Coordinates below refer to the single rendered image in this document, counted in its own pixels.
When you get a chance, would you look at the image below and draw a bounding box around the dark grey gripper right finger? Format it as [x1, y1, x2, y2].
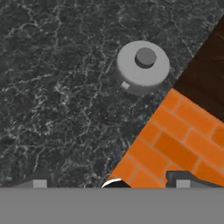
[164, 170, 224, 189]

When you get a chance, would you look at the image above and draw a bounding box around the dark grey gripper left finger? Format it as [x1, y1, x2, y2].
[0, 171, 58, 189]

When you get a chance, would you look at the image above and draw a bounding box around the grey round blender lid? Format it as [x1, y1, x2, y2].
[115, 40, 171, 96]

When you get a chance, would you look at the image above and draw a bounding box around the black and white round object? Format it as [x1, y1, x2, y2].
[101, 177, 132, 189]

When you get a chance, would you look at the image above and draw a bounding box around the dark brown wooden cupboard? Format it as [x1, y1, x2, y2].
[172, 20, 224, 123]

